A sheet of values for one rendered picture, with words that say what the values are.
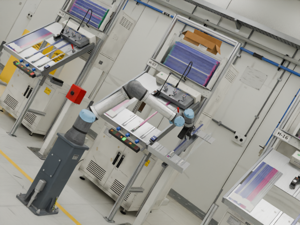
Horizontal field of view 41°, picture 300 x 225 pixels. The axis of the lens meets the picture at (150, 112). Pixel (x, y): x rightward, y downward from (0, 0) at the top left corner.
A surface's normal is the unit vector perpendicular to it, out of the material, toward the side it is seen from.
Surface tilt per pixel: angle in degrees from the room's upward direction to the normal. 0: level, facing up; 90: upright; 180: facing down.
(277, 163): 44
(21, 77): 90
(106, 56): 90
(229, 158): 90
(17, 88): 90
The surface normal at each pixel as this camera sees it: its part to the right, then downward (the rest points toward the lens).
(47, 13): -0.45, -0.18
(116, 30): 0.74, 0.47
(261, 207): 0.04, -0.75
